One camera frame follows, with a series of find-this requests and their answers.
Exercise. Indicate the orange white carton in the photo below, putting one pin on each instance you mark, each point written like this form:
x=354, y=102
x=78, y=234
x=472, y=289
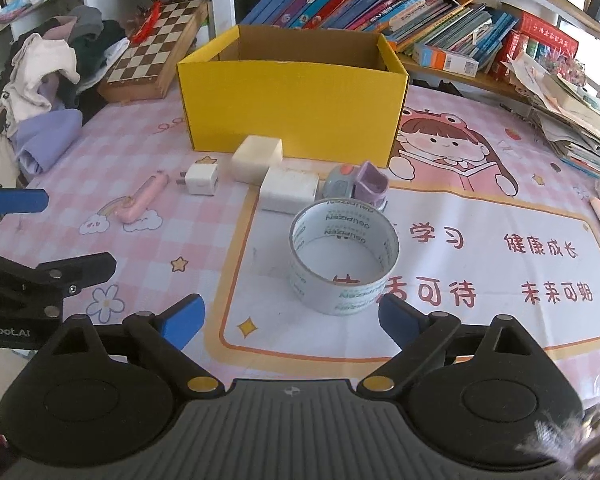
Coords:
x=445, y=59

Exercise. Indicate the small white plug charger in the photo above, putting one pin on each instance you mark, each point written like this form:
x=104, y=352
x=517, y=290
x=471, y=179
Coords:
x=200, y=177

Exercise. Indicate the thick red book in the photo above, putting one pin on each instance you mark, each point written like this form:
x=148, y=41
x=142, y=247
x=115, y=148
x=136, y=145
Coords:
x=545, y=35

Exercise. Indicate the grey garment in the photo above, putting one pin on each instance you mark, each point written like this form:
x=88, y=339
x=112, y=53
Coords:
x=86, y=19

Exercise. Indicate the row of colourful books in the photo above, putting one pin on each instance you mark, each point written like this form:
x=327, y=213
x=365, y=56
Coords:
x=360, y=2

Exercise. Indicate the cream rectangular block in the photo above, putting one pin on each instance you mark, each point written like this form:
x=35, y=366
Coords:
x=255, y=157

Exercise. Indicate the stack of papers and books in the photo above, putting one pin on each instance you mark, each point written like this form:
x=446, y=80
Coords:
x=570, y=110

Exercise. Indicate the wooden chess board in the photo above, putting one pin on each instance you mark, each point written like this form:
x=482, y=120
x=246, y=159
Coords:
x=150, y=55

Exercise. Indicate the purple garment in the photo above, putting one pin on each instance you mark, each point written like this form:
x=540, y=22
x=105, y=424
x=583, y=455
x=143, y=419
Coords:
x=45, y=137

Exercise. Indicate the white square charger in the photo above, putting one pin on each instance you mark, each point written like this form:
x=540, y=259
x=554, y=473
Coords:
x=287, y=190

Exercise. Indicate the black garment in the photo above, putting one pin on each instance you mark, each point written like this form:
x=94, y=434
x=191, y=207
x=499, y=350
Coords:
x=100, y=45

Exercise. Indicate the cream white garment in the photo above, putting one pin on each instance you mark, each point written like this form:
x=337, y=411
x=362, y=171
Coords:
x=40, y=65

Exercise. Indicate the red tassel ornament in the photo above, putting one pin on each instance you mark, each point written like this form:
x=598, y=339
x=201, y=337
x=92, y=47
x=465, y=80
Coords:
x=147, y=22

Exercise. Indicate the yellow cardboard box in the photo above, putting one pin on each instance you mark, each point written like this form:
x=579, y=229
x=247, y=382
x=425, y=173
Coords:
x=280, y=110

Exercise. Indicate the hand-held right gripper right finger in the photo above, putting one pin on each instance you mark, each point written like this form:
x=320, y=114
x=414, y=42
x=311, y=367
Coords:
x=397, y=317

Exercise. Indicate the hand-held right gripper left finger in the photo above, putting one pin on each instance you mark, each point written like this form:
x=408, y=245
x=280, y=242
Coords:
x=182, y=317

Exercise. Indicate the grey purple pencil sharpener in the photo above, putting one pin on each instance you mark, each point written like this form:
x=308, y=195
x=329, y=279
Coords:
x=370, y=184

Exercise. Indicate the pink printed desk mat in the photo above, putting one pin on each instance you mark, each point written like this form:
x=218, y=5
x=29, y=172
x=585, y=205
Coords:
x=155, y=260

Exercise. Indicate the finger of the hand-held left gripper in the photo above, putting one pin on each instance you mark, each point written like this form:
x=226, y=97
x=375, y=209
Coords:
x=80, y=266
x=15, y=201

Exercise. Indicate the pink pen-shaped gadget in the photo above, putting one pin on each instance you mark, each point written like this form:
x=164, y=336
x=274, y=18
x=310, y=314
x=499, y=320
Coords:
x=142, y=197

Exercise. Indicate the clear printed tape roll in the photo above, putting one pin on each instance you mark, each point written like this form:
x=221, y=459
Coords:
x=330, y=301

